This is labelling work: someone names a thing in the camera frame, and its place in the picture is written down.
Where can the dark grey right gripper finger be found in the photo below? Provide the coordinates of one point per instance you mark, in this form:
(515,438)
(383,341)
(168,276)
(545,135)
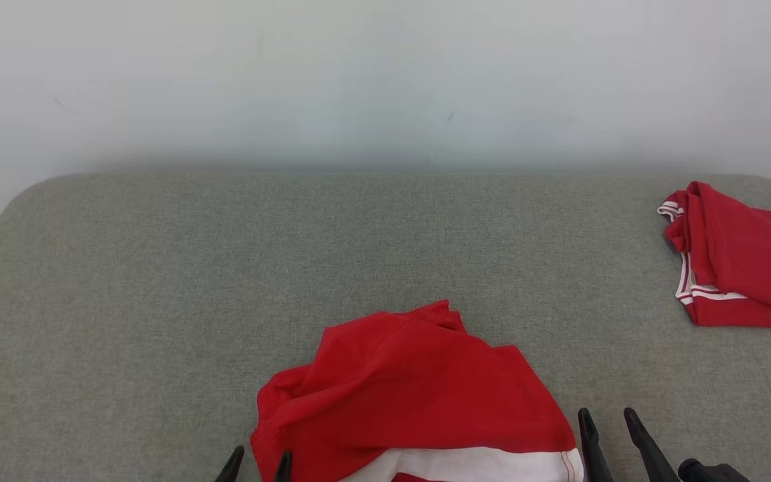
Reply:
(654,458)
(594,458)

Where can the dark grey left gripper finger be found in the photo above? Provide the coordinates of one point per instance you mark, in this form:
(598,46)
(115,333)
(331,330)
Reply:
(231,468)
(284,468)

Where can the red white-striped shorts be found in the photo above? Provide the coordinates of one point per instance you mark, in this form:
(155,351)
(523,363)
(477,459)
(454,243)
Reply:
(412,388)

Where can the red white basketball jersey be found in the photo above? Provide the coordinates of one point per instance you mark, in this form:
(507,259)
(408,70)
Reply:
(747,268)

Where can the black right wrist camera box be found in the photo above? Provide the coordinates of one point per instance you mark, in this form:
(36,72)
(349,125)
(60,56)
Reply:
(713,474)

